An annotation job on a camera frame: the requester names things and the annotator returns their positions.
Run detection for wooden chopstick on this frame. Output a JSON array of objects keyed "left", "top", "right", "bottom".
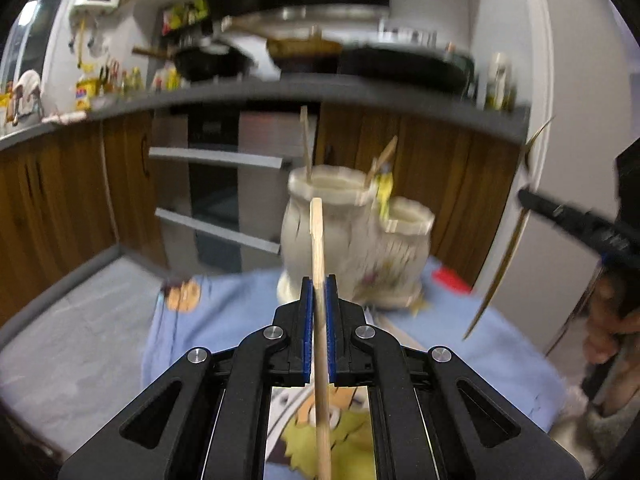
[
  {"left": 309, "top": 197, "right": 332, "bottom": 480},
  {"left": 364, "top": 136, "right": 398, "bottom": 188},
  {"left": 299, "top": 106, "right": 312, "bottom": 184}
]

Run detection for grey kitchen countertop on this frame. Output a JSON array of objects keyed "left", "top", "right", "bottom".
[{"left": 0, "top": 74, "right": 532, "bottom": 154}]

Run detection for wooden kitchen cabinets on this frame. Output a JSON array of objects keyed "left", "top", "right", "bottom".
[{"left": 1, "top": 112, "right": 167, "bottom": 322}]

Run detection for person right hand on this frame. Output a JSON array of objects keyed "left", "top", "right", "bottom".
[{"left": 584, "top": 273, "right": 639, "bottom": 364}]

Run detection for blue cartoon print cloth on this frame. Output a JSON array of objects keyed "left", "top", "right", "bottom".
[{"left": 141, "top": 258, "right": 566, "bottom": 479}]

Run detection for cream ceramic double utensil holder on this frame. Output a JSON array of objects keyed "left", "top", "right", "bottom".
[{"left": 277, "top": 166, "right": 435, "bottom": 309}]

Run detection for bottle on counter right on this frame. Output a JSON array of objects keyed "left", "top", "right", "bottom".
[{"left": 485, "top": 52, "right": 512, "bottom": 110}]

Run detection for stainless steel oven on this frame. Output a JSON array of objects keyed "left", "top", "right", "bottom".
[{"left": 149, "top": 102, "right": 304, "bottom": 275}]

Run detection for black flat griddle pan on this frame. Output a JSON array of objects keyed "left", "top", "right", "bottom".
[{"left": 340, "top": 44, "right": 474, "bottom": 96}]

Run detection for brown frying pan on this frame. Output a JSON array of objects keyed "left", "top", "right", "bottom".
[{"left": 219, "top": 14, "right": 346, "bottom": 74}]

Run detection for yellow handled utensil in holder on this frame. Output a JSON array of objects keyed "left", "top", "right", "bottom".
[{"left": 376, "top": 169, "right": 394, "bottom": 220}]

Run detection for black wok with handle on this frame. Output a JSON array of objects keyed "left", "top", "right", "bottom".
[{"left": 131, "top": 44, "right": 253, "bottom": 84}]

